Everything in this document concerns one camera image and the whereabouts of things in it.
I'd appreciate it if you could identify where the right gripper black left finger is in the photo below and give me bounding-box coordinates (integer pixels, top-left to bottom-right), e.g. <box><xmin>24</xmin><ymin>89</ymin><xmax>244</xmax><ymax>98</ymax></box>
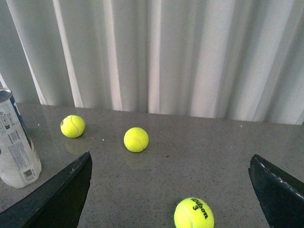
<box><xmin>0</xmin><ymin>152</ymin><xmax>92</xmax><ymax>228</ymax></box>

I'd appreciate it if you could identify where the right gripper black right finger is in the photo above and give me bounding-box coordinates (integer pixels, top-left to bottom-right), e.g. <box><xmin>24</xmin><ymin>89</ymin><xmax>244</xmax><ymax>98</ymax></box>
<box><xmin>248</xmin><ymin>154</ymin><xmax>304</xmax><ymax>228</ymax></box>

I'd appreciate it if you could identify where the clear tennis ball can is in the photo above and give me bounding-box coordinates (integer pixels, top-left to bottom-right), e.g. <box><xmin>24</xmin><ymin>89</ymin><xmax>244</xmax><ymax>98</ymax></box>
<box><xmin>0</xmin><ymin>88</ymin><xmax>42</xmax><ymax>189</ymax></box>

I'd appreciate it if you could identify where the yellow Wilson logo tennis ball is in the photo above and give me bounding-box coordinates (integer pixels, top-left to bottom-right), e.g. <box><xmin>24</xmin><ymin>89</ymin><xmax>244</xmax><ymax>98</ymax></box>
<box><xmin>60</xmin><ymin>115</ymin><xmax>86</xmax><ymax>138</ymax></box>

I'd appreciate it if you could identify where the Wilson 3 tennis ball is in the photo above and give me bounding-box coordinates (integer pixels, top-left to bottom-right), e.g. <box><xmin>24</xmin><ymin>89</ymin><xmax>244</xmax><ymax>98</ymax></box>
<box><xmin>174</xmin><ymin>197</ymin><xmax>215</xmax><ymax>228</ymax></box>

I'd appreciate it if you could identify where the plain yellow tennis ball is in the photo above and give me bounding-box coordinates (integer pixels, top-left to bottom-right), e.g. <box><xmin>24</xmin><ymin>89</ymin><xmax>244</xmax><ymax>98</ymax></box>
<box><xmin>123</xmin><ymin>127</ymin><xmax>149</xmax><ymax>152</ymax></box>

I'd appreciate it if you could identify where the white pleated curtain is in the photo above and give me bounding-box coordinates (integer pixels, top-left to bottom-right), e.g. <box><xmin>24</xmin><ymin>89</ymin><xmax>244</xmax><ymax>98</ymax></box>
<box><xmin>0</xmin><ymin>0</ymin><xmax>304</xmax><ymax>124</ymax></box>

